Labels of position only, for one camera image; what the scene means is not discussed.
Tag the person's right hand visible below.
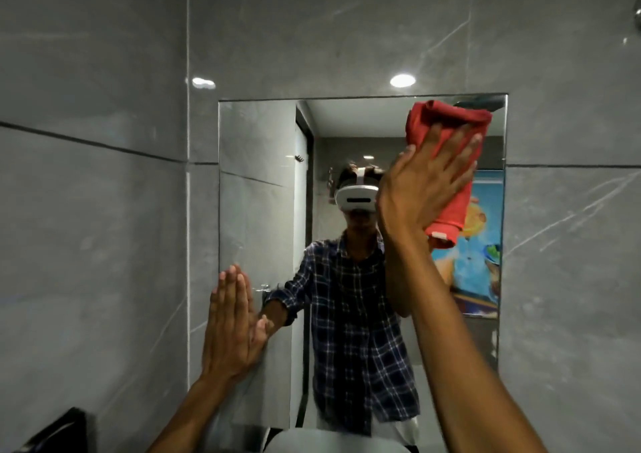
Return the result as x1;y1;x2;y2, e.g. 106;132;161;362
377;123;484;239

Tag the person's left hand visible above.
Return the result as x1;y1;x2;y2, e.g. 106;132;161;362
202;265;275;380

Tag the red cleaning cloth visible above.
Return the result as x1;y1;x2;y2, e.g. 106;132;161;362
405;99;494;249

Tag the person's right forearm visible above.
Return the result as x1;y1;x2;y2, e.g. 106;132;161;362
385;227;550;453

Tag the person's left forearm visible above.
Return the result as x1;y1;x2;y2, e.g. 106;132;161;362
147;373;252;453

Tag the black object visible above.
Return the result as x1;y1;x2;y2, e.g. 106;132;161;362
14;407;89;453

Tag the rectangular wall mirror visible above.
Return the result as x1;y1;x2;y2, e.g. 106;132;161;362
218;93;509;433

